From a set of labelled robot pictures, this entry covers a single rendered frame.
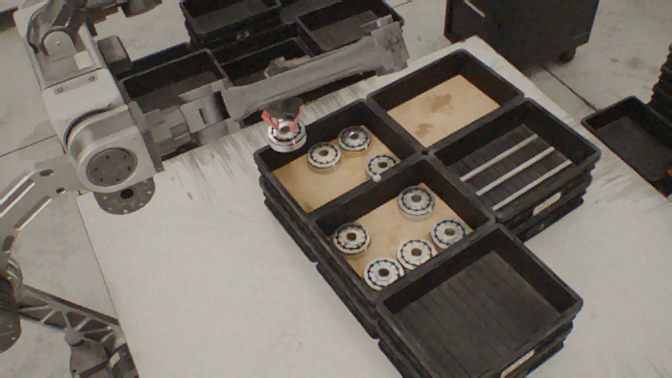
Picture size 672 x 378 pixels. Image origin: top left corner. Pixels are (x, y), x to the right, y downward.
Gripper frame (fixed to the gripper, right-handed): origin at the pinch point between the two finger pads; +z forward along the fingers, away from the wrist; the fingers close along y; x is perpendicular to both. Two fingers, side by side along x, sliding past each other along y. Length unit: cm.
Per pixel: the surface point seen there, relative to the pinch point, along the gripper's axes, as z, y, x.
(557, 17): 63, -64, -168
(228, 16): 50, 83, -115
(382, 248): 22.4, -31.6, 15.8
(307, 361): 36, -20, 47
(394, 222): 22.2, -32.3, 6.4
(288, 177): 21.1, 2.3, -0.9
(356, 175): 21.4, -16.9, -7.3
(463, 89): 21, -39, -53
